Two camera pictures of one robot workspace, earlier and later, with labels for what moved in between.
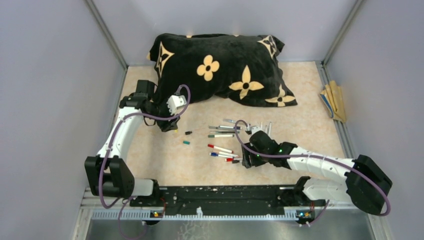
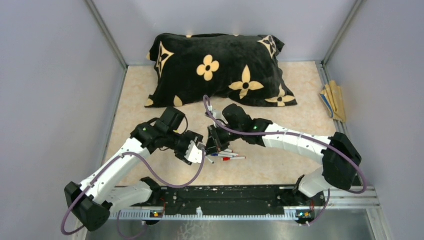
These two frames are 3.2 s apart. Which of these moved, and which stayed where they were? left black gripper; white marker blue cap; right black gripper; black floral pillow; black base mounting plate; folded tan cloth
Moved: right black gripper; left black gripper
Stayed: black floral pillow; black base mounting plate; folded tan cloth; white marker blue cap
